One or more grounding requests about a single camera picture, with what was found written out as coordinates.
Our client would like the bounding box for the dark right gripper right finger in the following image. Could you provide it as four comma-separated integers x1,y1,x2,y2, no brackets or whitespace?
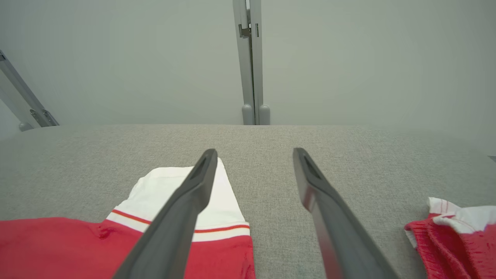
293,147,400,279

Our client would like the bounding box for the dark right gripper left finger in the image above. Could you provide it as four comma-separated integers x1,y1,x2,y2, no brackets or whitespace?
112,148,218,279

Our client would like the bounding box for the red shorts white waistband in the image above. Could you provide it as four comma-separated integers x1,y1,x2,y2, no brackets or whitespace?
404,197,496,279

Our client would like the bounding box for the red white jersey shirt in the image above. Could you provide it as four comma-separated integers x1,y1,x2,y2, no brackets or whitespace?
0,157,256,279

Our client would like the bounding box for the grey fabric sofa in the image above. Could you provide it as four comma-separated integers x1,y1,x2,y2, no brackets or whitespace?
0,124,496,279

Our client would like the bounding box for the grey partition post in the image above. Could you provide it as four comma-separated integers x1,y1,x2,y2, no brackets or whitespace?
232,0,270,125

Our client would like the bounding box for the grey diagonal frame strut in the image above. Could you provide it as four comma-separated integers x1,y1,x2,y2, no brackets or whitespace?
0,50,59,132

